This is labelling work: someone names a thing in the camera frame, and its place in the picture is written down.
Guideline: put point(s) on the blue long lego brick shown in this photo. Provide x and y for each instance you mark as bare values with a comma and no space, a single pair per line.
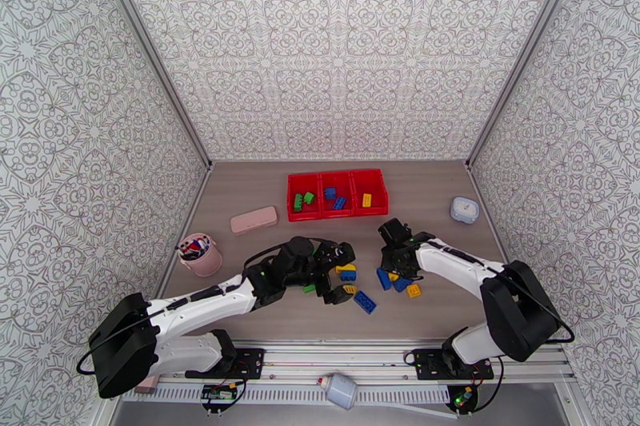
340,203
365,302
384,281

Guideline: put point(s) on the green small lego brick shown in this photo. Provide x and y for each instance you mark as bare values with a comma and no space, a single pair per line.
309,289
309,198

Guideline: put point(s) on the red three-compartment bin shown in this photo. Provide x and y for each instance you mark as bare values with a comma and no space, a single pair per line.
372,212

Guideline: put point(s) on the green long lego brick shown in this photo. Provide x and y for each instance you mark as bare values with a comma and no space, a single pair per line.
298,202

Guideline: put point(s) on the yellow long lego brick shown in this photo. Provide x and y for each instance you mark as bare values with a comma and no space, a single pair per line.
367,200

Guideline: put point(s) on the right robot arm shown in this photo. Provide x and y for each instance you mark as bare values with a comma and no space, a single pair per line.
520,314

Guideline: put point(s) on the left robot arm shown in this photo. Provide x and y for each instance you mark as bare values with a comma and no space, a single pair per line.
125,344

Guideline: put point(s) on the yellow arched lego brick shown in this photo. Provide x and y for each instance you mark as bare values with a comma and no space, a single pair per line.
346,269

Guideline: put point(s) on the pink pencil case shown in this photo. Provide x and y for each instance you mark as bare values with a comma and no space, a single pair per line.
254,220

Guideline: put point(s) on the white blue small container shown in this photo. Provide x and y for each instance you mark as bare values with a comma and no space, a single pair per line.
465,210

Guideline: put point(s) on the pink pen cup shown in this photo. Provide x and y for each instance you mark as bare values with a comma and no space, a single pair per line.
207,265

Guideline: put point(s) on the red white pen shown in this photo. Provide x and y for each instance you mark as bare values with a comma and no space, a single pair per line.
199,243

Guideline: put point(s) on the blue tipped pen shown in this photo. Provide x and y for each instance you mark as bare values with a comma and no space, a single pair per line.
178,248

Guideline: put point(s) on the pink eraser block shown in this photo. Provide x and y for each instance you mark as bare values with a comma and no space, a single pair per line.
150,384

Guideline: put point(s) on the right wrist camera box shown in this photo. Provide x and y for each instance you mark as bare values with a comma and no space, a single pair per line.
395,231

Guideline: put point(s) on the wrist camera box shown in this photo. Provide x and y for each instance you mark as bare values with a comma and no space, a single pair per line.
337,255
395,231

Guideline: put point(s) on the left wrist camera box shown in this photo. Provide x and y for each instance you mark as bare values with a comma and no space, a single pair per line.
337,255

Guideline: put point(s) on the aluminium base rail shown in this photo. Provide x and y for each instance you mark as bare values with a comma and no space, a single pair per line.
340,357

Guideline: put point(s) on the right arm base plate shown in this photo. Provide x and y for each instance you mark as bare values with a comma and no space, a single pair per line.
430,364

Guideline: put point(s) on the aluminium table edge rail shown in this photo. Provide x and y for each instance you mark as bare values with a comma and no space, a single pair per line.
197,200
485,200

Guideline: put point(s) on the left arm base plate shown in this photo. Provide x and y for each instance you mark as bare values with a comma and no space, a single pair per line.
250,362

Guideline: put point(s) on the aluminium frame post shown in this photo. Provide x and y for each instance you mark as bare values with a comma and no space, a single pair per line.
523,50
152,50

